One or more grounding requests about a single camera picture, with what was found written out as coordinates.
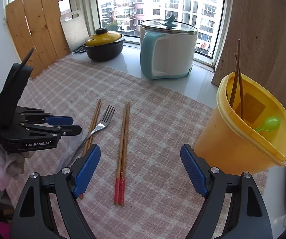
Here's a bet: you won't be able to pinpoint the metal fork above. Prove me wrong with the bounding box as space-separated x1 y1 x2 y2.
57 105 115 171

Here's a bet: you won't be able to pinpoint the green plastic spoon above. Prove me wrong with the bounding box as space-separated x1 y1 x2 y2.
254 117 280 132

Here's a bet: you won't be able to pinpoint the wooden chopstick red tip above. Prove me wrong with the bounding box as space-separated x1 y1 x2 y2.
234 53 244 120

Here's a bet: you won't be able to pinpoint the left hand in glove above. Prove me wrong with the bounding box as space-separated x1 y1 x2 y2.
0 145 35 191

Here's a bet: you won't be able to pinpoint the black scissors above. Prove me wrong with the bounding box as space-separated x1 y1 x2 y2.
73 45 86 53

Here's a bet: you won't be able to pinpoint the yellow plastic utensil container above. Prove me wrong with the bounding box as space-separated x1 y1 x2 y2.
194 73 286 175

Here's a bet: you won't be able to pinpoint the black pot yellow lid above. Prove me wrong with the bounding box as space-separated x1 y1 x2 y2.
83 27 125 62

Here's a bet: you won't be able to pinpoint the grey cutting board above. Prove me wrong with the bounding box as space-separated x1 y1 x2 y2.
60 10 89 52

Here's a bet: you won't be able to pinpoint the pine plank panel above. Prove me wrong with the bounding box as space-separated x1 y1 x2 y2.
5 0 71 79

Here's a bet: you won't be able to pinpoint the white teal electric pot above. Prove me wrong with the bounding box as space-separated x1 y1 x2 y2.
140 15 198 80

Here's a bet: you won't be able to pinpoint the large wooden board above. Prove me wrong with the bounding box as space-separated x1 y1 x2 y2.
212 0 286 109

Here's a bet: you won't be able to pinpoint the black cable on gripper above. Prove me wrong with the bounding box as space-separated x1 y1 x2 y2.
0 48 35 115

